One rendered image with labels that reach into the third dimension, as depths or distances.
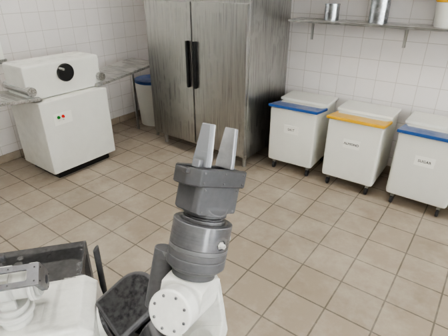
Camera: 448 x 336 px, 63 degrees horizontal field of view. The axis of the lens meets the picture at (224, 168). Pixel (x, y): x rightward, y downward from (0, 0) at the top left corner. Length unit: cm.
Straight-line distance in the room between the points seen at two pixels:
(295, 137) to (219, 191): 344
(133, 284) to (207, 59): 342
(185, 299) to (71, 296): 33
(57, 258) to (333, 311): 205
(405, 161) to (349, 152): 50
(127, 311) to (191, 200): 31
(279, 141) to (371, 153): 97
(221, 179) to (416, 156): 316
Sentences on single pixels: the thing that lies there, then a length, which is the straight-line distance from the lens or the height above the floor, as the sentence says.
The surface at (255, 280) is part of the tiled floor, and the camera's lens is 276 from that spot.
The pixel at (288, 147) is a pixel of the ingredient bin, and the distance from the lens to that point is 401.
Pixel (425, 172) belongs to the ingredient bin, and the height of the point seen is 43.
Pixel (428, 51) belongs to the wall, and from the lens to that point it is 406.
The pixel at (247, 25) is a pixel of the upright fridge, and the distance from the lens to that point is 368.
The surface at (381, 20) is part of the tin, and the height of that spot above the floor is 159.
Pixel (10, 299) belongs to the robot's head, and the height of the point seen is 145.
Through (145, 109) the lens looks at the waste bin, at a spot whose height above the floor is 25.
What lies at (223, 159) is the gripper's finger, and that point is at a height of 168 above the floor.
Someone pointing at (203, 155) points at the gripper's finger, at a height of 170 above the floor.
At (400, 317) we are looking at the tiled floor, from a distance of 277.
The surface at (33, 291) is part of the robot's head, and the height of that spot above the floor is 146.
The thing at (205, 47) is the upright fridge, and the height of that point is 130.
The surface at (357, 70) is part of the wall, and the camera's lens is 423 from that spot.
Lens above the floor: 192
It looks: 27 degrees down
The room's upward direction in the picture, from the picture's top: straight up
